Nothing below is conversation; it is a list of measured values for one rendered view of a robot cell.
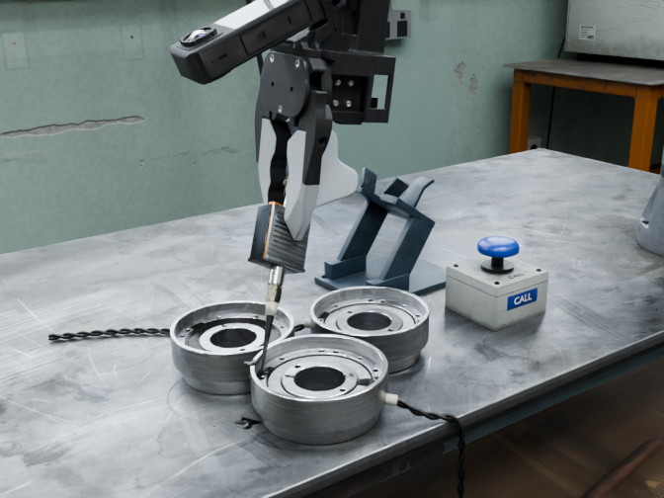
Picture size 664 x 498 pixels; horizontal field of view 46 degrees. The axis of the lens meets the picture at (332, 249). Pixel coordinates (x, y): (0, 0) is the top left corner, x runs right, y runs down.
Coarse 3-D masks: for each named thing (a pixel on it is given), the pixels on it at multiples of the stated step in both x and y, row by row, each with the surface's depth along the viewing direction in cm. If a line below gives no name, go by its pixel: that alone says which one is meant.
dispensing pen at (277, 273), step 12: (288, 180) 64; (264, 216) 63; (264, 228) 62; (264, 240) 62; (252, 252) 62; (264, 252) 62; (264, 264) 63; (276, 264) 62; (276, 276) 62; (276, 288) 62; (276, 300) 62; (276, 312) 62; (264, 336) 61; (264, 348) 61; (264, 360) 61
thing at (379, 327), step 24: (360, 288) 73; (384, 288) 73; (312, 312) 68; (360, 312) 71; (384, 312) 71; (408, 312) 71; (360, 336) 64; (384, 336) 64; (408, 336) 65; (408, 360) 67
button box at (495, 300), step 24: (456, 264) 77; (480, 264) 76; (504, 264) 76; (528, 264) 77; (456, 288) 76; (480, 288) 74; (504, 288) 72; (528, 288) 74; (456, 312) 77; (480, 312) 74; (504, 312) 73; (528, 312) 75
